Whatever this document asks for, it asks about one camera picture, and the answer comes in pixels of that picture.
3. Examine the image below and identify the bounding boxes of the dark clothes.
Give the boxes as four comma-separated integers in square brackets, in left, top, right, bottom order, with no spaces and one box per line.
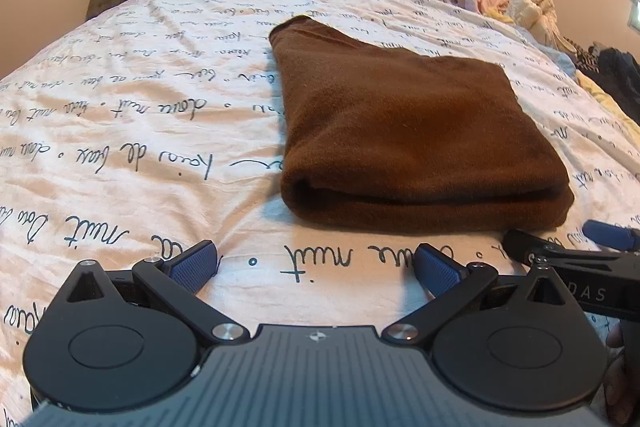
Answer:
[588,42,640,124]

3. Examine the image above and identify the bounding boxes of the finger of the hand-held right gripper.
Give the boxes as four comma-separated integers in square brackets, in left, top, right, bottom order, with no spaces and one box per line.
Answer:
[502,229,622,266]
[582,219,640,254]

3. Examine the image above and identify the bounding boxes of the brown knit sweater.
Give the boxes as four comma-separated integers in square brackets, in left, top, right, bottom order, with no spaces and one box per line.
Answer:
[268,15,575,232]

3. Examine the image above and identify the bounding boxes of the yellow cloth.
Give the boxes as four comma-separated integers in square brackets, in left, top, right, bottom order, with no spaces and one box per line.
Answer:
[482,4,516,26]

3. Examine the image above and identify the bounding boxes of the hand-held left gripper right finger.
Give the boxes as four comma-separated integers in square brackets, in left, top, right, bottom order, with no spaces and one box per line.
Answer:
[382,243,568,349]

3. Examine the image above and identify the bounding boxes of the white script-printed bedspread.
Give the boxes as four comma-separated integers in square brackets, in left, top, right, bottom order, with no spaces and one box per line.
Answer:
[0,0,640,418]

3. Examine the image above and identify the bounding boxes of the striped dark cloth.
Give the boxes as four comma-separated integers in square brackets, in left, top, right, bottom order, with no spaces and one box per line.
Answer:
[565,37,601,73]

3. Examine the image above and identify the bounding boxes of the light blue sheet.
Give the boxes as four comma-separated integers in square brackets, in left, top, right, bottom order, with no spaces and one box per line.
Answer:
[542,41,581,80]

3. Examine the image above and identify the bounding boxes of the cream puffy jacket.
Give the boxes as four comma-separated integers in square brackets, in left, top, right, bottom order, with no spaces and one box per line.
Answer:
[510,0,571,53]

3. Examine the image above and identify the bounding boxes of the person's right hand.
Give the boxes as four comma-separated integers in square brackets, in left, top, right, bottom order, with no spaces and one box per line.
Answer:
[604,321,640,427]

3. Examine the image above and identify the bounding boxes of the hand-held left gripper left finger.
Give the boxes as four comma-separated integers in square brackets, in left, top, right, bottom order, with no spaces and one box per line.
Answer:
[66,240,251,349]

